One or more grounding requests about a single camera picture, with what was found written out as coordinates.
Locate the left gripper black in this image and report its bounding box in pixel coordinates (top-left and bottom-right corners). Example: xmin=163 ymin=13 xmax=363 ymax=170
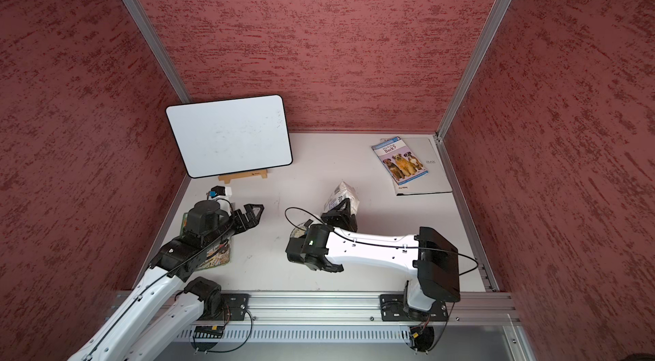
xmin=203 ymin=204 xmax=264 ymax=250

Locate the wooden board stand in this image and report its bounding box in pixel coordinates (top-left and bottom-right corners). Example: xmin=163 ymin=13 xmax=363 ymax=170
xmin=218 ymin=169 xmax=268 ymax=185

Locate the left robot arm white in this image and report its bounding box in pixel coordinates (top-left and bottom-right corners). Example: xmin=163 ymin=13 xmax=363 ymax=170
xmin=71 ymin=197 xmax=264 ymax=360

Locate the right aluminium corner post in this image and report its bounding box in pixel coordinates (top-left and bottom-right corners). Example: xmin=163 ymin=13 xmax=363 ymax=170
xmin=434 ymin=0 xmax=536 ymax=141

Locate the aluminium front rail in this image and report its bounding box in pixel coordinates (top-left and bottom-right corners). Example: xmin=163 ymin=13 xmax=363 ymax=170
xmin=114 ymin=288 xmax=520 ymax=344

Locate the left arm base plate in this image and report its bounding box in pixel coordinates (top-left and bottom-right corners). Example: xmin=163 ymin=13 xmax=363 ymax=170
xmin=201 ymin=293 xmax=251 ymax=324

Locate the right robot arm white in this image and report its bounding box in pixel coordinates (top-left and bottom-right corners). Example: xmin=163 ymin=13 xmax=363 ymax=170
xmin=286 ymin=197 xmax=461 ymax=313

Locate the white board black frame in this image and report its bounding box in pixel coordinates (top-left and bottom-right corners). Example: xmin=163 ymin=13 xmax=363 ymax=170
xmin=165 ymin=94 xmax=293 ymax=179

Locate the aluminium corner post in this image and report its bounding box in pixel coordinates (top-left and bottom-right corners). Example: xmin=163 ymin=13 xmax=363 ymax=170
xmin=121 ymin=0 xmax=191 ymax=104
xmin=434 ymin=0 xmax=536 ymax=141

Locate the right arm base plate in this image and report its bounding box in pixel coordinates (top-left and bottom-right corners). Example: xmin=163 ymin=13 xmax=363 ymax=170
xmin=379 ymin=294 xmax=449 ymax=323

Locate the oats bag white purple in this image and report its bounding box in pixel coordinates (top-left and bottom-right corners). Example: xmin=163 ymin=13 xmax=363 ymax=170
xmin=323 ymin=181 xmax=360 ymax=214

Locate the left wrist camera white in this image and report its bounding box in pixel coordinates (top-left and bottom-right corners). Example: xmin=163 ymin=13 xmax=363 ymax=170
xmin=207 ymin=185 xmax=232 ymax=199

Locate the colourful history magazine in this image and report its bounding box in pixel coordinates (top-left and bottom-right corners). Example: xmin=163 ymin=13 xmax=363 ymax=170
xmin=180 ymin=213 xmax=230 ymax=271

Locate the left aluminium corner post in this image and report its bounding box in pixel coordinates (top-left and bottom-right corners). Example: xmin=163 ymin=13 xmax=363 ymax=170
xmin=121 ymin=0 xmax=191 ymax=104

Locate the dog book blue cover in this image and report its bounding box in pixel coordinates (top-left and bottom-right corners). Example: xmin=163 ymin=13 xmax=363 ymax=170
xmin=371 ymin=137 xmax=428 ymax=186

